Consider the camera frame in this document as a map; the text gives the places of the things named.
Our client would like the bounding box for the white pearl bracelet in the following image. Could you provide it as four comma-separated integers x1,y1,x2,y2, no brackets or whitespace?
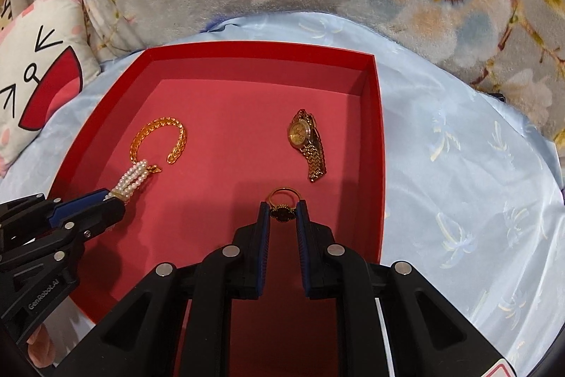
103,158,149,206

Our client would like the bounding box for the gold wristwatch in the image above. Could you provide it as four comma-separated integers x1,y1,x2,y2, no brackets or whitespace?
288,108,328,184

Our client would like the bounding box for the light blue satin sheet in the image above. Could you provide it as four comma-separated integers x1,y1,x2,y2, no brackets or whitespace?
0,11,563,377

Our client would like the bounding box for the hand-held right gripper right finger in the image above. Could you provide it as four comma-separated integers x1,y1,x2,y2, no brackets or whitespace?
296,199,506,377

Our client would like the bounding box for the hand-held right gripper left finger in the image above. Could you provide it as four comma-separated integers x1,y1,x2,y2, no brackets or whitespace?
79,201,271,377

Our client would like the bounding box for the white cartoon face pillow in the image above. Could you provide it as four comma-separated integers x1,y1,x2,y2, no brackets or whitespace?
0,0,101,179

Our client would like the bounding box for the gold chain bracelet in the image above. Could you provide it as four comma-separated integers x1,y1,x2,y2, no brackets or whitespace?
129,117,187,175

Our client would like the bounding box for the gold ring with dark stone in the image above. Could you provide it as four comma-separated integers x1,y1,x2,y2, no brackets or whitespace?
268,187,302,223

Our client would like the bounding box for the red cardboard box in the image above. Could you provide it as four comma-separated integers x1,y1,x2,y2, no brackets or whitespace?
48,41,387,377

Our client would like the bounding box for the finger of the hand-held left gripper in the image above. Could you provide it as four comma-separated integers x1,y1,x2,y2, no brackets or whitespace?
44,188,116,230
53,196,126,247

